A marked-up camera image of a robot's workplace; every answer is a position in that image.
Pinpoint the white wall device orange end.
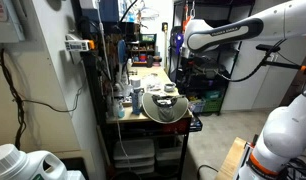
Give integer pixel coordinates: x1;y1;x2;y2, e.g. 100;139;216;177
64;34;96;53

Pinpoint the black floor cable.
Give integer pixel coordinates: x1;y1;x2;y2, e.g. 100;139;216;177
196;164;220;180

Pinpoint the small dark desk organizer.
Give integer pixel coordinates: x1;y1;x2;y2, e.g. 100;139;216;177
127;33;158;67

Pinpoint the light wooden robot table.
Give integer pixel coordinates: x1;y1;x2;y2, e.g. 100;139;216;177
214;136;248;180

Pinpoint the black bag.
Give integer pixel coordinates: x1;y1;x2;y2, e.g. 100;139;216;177
178;64;228;98

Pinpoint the small white plastic container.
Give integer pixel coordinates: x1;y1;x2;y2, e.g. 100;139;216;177
66;170;86;180

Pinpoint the grey tape roll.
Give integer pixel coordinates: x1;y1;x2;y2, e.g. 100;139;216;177
163;82;177;93

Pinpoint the olive brimmed sun hat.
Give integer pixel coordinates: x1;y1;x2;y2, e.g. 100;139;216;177
141;92;190;125

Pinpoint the large white storage bin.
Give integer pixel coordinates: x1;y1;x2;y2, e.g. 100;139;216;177
113;139;156;161

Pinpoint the black side tray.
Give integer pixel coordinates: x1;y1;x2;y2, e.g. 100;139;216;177
189;114;204;133

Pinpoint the white plastic basket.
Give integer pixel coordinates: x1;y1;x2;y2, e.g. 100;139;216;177
188;99;206;114

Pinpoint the black metal shelf rack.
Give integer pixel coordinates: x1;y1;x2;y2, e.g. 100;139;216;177
167;0;257;116

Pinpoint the flat white storage bin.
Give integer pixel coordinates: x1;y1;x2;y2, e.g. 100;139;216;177
114;157;157;170

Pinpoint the teal plastic box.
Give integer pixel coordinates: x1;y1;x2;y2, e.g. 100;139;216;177
203;89;222;100

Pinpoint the blue hand sanitizer bottle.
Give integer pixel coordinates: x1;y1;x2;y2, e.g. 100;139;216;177
114;99;126;119

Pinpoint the wooden top black workbench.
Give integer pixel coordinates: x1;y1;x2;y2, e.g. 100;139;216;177
104;64;194;180

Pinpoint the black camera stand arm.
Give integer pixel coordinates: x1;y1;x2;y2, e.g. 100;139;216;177
255;43;306;73

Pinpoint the white detergent jug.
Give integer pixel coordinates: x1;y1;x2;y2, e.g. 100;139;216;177
0;143;69;180

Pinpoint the red drawer front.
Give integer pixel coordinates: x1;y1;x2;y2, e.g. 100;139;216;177
161;119;190;135

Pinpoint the small white storage bin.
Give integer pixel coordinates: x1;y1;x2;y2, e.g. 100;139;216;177
155;146;183;163

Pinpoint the black robot hose cable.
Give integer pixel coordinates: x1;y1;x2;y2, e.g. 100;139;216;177
192;38;288;83

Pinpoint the blue box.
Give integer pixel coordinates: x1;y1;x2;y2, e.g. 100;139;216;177
99;0;121;23

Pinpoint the green plastic basket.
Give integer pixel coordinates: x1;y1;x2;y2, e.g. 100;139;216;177
202;97;224;114

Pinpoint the grey electrical panel box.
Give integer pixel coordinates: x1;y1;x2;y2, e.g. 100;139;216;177
0;0;26;44

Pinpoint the black wall cable bundle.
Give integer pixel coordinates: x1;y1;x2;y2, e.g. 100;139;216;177
0;46;88;150

